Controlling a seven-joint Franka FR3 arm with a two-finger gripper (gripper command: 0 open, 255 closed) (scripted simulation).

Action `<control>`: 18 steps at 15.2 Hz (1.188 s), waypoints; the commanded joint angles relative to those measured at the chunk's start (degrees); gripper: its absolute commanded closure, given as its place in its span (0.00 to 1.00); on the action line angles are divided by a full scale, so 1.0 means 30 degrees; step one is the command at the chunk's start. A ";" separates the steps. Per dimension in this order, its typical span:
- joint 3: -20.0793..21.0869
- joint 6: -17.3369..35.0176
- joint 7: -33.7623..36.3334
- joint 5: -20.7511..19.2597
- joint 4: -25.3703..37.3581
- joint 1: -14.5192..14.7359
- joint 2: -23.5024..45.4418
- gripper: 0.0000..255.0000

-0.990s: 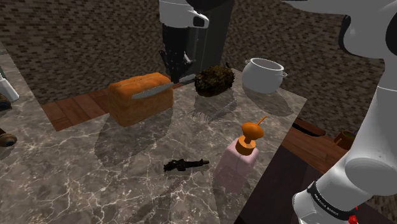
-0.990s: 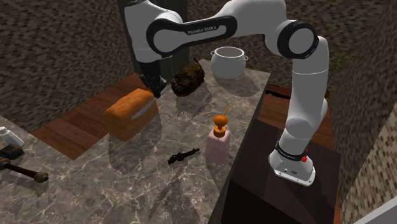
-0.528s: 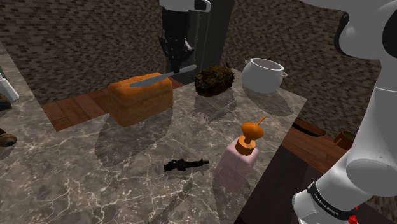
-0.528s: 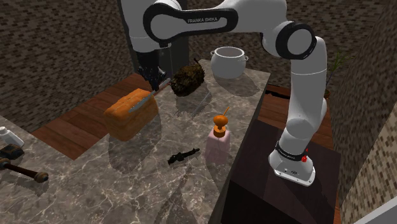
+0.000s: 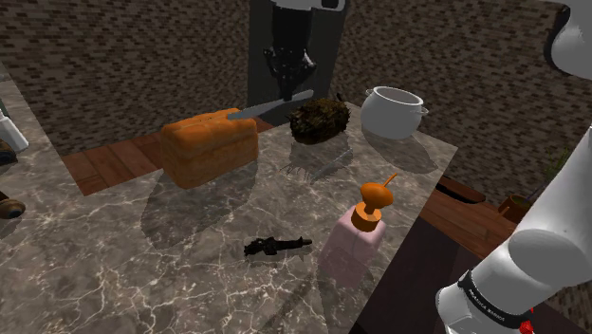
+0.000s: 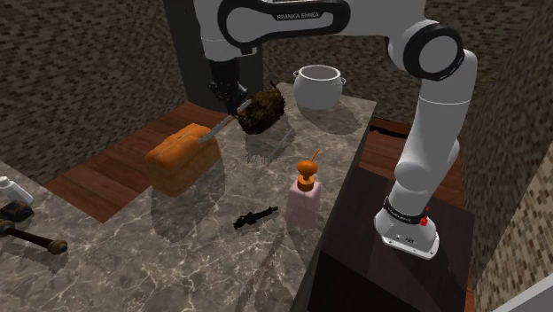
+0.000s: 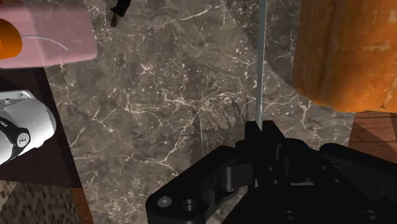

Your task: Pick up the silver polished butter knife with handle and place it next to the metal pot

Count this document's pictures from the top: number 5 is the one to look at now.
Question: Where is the dark grey tall panel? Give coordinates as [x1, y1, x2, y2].
[247, 0, 351, 127]

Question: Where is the grey knife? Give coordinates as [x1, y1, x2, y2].
[226, 89, 316, 121]

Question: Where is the dark brown shaggy lump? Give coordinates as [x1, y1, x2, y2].
[287, 94, 352, 146]

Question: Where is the orange bread loaf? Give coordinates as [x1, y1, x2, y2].
[158, 107, 260, 190]

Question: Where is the pink soap dispenser orange pump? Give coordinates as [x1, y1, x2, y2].
[328, 173, 399, 263]

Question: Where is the small black tool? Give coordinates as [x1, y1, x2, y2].
[243, 235, 314, 257]

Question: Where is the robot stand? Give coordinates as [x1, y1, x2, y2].
[348, 215, 485, 334]

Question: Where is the brown potted plant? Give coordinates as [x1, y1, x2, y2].
[497, 147, 573, 225]

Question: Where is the white bottle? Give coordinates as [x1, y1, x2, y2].
[0, 107, 30, 155]

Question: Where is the brown round object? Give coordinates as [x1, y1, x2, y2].
[0, 197, 27, 220]

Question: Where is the white pot with handles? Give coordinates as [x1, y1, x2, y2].
[360, 85, 430, 141]

